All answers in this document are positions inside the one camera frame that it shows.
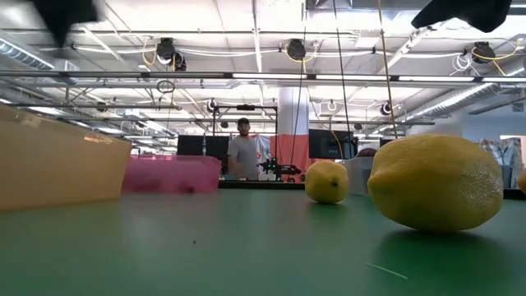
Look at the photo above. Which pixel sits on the small black monitor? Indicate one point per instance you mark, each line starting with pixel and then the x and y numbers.
pixel 386 142

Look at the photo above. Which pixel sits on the wide black computer monitor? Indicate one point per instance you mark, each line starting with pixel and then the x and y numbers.
pixel 326 144

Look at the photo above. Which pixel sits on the long ceiling light bar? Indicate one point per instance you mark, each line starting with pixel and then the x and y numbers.
pixel 123 74

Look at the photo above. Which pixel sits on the silver ventilation duct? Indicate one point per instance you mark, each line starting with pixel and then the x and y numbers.
pixel 460 98

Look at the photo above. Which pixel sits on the black table edge frame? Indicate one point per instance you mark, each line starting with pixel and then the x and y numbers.
pixel 263 185

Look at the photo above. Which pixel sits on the yellow lemon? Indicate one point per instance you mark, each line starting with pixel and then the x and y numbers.
pixel 435 183
pixel 326 182

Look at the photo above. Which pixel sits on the grey ceiling vent duct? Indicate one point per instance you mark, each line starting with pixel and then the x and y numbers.
pixel 24 55

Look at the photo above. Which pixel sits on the yellow translucent plastic basket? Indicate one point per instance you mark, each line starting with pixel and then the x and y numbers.
pixel 57 164

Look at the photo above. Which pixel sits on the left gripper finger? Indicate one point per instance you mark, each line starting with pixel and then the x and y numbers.
pixel 61 33

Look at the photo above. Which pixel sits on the person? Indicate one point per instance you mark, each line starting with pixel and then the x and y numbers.
pixel 244 156

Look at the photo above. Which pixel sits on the patterned cloth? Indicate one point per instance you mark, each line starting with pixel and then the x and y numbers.
pixel 499 158

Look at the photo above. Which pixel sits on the pink translucent plastic basket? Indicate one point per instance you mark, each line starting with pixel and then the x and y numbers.
pixel 172 174

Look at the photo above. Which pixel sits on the white and orange column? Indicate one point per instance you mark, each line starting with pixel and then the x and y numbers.
pixel 293 119

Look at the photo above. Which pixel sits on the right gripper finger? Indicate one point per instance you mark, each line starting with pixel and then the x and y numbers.
pixel 433 14

